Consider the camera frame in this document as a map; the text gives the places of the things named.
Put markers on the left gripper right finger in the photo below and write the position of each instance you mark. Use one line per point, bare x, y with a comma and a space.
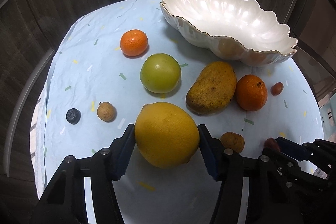
259, 189

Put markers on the light blue patterned tablecloth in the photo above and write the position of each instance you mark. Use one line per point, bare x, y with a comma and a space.
89, 67

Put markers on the white scalloped ceramic bowl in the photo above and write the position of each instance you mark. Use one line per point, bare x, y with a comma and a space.
233, 30

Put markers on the brown longan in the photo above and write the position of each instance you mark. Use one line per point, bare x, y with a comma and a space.
106, 111

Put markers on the red jujube date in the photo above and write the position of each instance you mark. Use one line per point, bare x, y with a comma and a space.
272, 144

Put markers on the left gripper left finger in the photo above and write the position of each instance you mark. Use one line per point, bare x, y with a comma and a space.
63, 200

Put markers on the dark blueberry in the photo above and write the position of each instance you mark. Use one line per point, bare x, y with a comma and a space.
73, 116

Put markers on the green apple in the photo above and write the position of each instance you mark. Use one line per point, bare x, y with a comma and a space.
160, 73

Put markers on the orange tangerine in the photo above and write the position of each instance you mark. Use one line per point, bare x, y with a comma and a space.
134, 43
251, 93

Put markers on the red-brown jujube date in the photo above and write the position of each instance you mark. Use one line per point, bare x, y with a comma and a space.
277, 88

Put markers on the large yellow grapefruit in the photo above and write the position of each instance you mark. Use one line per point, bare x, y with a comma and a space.
166, 135

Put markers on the dark wood cabinet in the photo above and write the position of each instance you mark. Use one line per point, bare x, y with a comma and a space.
29, 28

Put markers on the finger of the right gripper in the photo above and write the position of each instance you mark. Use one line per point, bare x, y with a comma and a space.
290, 148

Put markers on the small orange kumquat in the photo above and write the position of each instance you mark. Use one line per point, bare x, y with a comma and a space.
233, 141

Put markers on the yellow-brown mango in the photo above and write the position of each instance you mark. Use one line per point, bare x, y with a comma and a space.
213, 90

